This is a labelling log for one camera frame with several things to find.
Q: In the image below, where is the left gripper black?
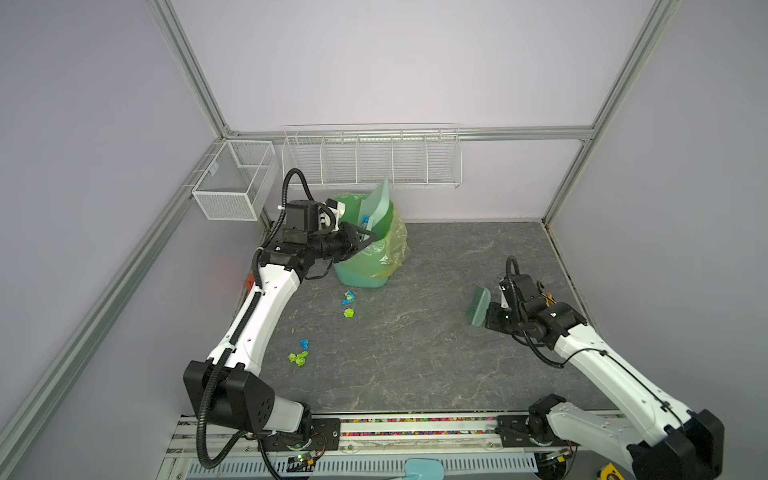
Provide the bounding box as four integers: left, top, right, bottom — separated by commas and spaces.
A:
309, 221, 376, 263

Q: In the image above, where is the mint green dustpan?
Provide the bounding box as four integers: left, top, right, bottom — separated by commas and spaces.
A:
358, 179, 390, 231

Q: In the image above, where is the mint green hand brush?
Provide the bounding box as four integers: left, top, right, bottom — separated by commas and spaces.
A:
467, 283, 491, 327

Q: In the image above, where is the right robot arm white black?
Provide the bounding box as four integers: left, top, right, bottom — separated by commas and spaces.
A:
468, 269, 725, 479

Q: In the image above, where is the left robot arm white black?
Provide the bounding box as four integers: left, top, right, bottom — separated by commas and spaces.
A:
183, 199, 376, 469

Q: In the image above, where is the green trash bin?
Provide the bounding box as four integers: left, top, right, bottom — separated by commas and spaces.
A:
333, 211, 399, 288

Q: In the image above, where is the yellow-green plastic bin liner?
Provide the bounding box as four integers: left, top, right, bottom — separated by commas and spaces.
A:
333, 201, 408, 289

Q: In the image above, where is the white mesh box basket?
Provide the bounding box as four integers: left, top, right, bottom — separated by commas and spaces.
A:
192, 140, 280, 222

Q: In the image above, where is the green paper scrap near left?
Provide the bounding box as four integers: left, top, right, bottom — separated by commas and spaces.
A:
289, 351, 308, 366

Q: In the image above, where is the yellow black tape measure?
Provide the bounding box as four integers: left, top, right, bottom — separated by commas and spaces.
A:
597, 464, 624, 480

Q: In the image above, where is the light blue object front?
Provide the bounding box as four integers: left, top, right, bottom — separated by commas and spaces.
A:
403, 458, 445, 480

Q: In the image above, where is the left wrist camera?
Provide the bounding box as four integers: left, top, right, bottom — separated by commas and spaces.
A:
320, 198, 346, 231

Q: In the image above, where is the white wire shelf basket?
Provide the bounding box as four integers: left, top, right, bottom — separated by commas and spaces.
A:
282, 123, 463, 190

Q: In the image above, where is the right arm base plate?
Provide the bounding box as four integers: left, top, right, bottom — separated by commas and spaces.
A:
494, 414, 557, 447

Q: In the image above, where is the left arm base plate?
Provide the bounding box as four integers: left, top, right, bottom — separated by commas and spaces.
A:
261, 417, 341, 452

